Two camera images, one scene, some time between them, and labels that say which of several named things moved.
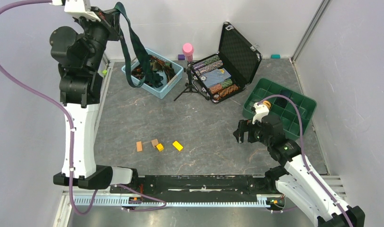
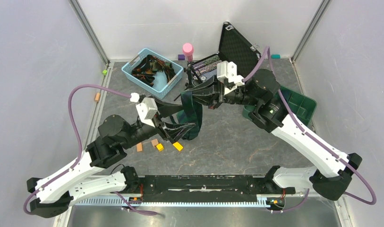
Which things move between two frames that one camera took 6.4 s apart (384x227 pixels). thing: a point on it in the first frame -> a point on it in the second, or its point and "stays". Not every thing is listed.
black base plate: x=253 y=185 stays
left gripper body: x=101 y=31 -> x=158 y=121
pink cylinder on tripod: x=188 y=50 stays
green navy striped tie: x=140 y=67 -> x=191 y=112
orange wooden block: x=139 y=146 stays
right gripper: x=243 y=126 -> x=208 y=85
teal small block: x=276 y=56 stays
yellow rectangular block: x=177 y=145 stays
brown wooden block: x=154 y=142 stays
